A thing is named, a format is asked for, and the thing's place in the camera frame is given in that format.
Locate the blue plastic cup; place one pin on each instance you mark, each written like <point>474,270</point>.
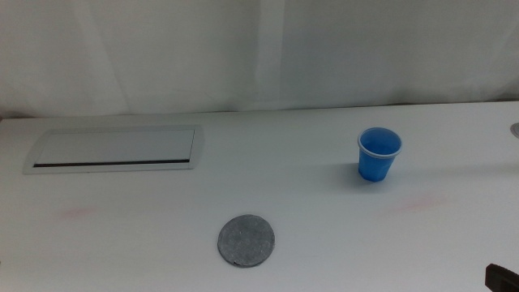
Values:
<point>377,166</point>

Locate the round grey cup mat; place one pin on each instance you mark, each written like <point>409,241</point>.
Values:
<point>246,241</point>

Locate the grey round table grommet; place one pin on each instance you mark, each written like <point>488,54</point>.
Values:
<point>515,130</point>

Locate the white backdrop curtain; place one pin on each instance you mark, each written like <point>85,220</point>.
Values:
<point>202,52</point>

